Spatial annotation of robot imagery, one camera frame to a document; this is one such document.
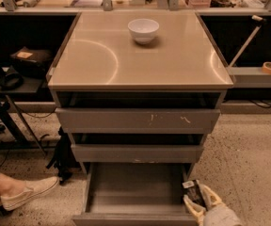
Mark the grey middle drawer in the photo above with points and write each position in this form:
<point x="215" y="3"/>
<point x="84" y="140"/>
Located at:
<point x="137" y="153"/>

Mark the grey open bottom drawer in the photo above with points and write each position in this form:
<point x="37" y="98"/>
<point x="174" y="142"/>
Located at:
<point x="134" y="194"/>

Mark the grey drawer cabinet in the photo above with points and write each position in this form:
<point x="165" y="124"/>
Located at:
<point x="101" y="66"/>

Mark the beige slip-on shoe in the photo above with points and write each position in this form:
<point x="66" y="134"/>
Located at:
<point x="27" y="192"/>

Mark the black bag with label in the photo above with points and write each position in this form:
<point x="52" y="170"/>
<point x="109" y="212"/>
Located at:
<point x="32" y="63"/>

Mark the person's leg in jeans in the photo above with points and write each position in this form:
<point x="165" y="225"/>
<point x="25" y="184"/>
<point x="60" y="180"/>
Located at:
<point x="9" y="186"/>

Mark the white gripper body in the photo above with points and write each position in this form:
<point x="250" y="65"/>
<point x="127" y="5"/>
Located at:
<point x="220" y="217"/>

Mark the black stand with clamp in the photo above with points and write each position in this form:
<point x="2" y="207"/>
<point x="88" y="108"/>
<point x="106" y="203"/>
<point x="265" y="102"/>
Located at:
<point x="9" y="81"/>

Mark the roll of masking tape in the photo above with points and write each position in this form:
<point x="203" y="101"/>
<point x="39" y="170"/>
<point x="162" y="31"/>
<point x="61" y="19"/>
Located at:
<point x="266" y="68"/>

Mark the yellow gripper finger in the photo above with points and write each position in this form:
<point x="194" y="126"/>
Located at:
<point x="211" y="199"/>
<point x="197" y="211"/>

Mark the grey top drawer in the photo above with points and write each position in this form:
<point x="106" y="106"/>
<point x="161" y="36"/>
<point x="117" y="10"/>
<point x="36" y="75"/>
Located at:
<point x="137" y="121"/>

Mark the white ceramic bowl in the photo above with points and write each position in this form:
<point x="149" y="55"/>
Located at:
<point x="143" y="31"/>

